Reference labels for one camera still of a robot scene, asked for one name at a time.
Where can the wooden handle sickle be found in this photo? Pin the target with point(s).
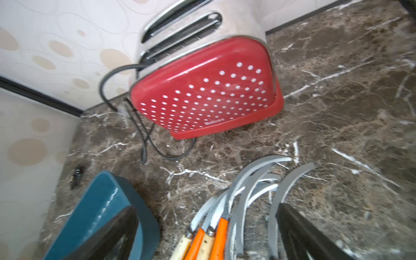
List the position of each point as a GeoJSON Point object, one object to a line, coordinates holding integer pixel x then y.
{"type": "Point", "coordinates": [210, 224]}
{"type": "Point", "coordinates": [186, 240]}
{"type": "Point", "coordinates": [284, 187]}

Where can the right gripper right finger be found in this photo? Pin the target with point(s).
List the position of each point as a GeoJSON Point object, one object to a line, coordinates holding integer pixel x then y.
{"type": "Point", "coordinates": [302, 240]}

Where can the red polka dot toaster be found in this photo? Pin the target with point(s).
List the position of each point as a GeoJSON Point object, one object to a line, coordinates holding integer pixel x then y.
{"type": "Point", "coordinates": [207, 69]}

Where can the teal rectangular storage tray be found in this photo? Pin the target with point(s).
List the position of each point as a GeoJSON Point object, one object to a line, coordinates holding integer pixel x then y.
{"type": "Point", "coordinates": [106, 196]}

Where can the orange handle sickle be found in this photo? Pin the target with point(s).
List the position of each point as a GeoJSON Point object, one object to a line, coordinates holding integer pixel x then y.
{"type": "Point", "coordinates": [193, 250]}
{"type": "Point", "coordinates": [234, 247]}
{"type": "Point", "coordinates": [217, 251]}

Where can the small black plug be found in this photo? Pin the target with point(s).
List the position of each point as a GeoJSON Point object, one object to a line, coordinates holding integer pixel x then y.
{"type": "Point", "coordinates": [76, 177]}

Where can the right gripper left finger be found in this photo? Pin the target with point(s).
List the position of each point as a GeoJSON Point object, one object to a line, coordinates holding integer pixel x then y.
{"type": "Point", "coordinates": [114, 240]}

